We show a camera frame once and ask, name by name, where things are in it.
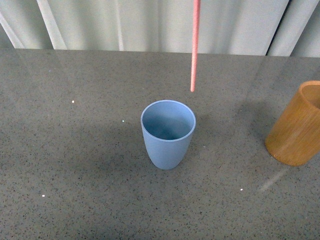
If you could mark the bamboo chopstick holder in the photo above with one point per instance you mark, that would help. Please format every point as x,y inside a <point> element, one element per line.
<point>295,137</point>

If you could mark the blue cup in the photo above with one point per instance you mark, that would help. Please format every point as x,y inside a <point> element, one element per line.
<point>167,128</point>

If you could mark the pink chopstick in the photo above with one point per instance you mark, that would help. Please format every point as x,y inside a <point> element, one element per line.
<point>195,43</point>

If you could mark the white curtain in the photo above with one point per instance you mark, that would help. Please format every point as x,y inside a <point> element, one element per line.
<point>237,27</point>

